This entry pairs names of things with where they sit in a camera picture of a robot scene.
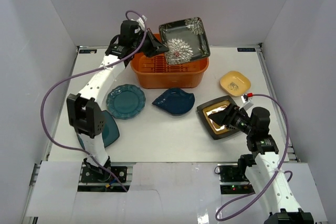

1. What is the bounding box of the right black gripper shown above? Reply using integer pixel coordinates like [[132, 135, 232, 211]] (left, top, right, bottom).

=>
[[208, 103, 254, 135]]

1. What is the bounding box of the black amber square plate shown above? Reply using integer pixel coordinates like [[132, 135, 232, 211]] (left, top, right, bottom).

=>
[[197, 95, 238, 140]]

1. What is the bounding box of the black floral square plate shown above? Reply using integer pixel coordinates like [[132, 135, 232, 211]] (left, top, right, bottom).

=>
[[159, 17, 211, 65]]

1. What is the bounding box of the blue leaf-shaped dish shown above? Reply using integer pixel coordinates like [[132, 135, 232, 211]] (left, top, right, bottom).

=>
[[152, 88, 195, 116]]

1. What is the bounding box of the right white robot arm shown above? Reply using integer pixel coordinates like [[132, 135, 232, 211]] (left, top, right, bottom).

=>
[[208, 104, 314, 223]]

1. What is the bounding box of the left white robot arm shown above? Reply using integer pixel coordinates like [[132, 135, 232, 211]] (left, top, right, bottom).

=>
[[66, 16, 168, 182]]

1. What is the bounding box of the orange plastic bin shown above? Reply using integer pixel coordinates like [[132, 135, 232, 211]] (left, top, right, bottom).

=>
[[130, 33, 209, 89]]

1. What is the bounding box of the small yellow square dish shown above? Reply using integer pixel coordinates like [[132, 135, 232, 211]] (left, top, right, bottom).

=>
[[219, 71, 251, 97]]

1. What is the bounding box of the teal scalloped round plate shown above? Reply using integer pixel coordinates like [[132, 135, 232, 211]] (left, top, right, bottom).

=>
[[106, 84, 146, 120]]

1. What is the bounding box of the right blue corner label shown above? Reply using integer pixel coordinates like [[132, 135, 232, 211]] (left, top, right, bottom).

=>
[[237, 48, 256, 52]]

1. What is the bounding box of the blue corner label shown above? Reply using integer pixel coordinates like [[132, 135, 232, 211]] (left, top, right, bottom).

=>
[[237, 48, 256, 52], [79, 49, 97, 54]]

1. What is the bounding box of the left blue corner label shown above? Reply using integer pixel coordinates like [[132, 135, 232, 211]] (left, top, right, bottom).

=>
[[79, 49, 97, 54]]

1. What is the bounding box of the teal square plate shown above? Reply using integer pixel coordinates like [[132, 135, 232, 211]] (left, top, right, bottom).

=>
[[73, 110, 120, 149]]

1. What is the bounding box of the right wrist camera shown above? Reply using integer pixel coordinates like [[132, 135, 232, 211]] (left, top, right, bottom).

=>
[[240, 93, 254, 111]]

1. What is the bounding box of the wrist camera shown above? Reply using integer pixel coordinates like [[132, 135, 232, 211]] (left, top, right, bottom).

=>
[[240, 93, 254, 111], [134, 15, 147, 34]]

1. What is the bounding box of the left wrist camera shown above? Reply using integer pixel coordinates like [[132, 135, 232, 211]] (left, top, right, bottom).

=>
[[134, 15, 147, 34]]

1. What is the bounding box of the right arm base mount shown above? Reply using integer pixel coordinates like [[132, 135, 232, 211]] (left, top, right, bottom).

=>
[[214, 165, 254, 195]]

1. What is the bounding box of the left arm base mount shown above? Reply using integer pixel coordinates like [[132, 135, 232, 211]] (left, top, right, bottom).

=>
[[77, 165, 132, 193]]

